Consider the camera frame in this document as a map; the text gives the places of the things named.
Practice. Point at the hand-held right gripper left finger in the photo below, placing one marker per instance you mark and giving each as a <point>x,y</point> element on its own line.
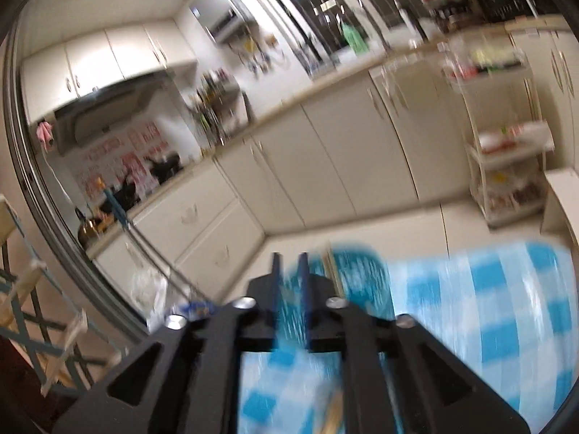
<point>276,298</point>

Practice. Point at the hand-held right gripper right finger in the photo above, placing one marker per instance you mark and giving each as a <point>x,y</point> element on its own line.
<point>305,298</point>

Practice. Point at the blue perforated plastic holder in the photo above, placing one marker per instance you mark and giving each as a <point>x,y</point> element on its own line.
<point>362,275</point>

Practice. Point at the white base kitchen cabinets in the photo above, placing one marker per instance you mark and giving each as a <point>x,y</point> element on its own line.
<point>316,153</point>

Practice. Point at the black wok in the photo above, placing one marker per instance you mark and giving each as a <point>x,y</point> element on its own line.
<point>165,167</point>

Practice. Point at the blue white checked tablecloth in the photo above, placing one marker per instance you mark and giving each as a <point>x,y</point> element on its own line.
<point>475,325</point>

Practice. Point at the pink backsplash stickers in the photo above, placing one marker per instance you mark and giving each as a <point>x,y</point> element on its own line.
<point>135,144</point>

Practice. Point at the grey range hood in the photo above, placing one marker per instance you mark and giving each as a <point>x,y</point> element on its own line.
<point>108,108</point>

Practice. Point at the white rolling cart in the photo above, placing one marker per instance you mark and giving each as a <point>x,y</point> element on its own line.
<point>515,150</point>

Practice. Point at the green dish soap bottle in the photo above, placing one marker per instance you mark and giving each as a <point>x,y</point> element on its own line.
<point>355,38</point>

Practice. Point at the white step stool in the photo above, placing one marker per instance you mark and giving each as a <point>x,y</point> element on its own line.
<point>561,199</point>

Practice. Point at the wooden folding shelf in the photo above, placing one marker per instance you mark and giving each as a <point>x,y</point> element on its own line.
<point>9,221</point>

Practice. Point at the pink hanging cloth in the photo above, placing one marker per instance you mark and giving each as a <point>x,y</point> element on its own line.
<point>45,133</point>

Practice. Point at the white water heater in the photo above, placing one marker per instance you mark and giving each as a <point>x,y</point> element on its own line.
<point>221,13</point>

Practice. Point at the dark kitchen window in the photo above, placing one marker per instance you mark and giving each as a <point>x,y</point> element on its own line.
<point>307,4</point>

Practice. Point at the metal wall utensil rack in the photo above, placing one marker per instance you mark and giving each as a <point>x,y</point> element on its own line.
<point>217,99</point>

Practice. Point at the white upper wall cabinets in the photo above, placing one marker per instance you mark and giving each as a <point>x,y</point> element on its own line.
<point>90,63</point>

